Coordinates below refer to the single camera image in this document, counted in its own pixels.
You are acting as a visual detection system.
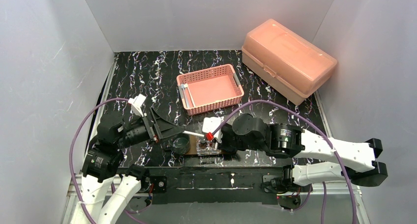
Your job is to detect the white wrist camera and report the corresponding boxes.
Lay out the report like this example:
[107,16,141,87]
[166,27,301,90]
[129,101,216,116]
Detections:
[202,117,224,143]
[128,94,146,118]

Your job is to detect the brown wooden oval tray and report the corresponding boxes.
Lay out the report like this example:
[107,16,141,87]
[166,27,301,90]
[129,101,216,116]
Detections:
[185,137,229,157]

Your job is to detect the silver toothbrush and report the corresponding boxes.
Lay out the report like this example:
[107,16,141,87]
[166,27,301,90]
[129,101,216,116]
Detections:
[179,84,190,108]

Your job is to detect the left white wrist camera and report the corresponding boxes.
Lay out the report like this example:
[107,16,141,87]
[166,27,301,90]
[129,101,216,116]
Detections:
[128,94,146,118]

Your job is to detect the grey green mug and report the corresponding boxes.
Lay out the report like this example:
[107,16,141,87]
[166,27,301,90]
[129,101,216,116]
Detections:
[168,133,191,155]

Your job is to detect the aluminium frame rail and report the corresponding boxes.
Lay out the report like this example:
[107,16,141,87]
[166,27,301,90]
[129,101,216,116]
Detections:
[61,172,372,224]

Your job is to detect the pink plastic basket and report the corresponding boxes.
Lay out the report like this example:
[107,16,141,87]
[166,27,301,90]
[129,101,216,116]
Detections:
[177,64,244,116]

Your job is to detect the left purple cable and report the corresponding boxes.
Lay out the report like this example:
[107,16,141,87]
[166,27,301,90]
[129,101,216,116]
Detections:
[69,97,154,224]

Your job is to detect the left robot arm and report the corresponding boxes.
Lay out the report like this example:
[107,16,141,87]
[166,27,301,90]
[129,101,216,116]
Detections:
[70,108,184,224]

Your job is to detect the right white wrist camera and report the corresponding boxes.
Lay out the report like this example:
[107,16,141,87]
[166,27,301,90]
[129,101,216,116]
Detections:
[202,117,224,143]

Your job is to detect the clear packaged toothbrushes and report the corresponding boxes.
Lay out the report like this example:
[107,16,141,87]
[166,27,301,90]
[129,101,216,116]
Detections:
[196,139,222,156]

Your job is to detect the large pink lidded box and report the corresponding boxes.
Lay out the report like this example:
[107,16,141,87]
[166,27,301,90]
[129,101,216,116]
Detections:
[241,19,337,105]

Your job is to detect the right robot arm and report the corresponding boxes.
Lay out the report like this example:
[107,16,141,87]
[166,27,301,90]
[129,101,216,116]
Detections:
[206,114,388,187]

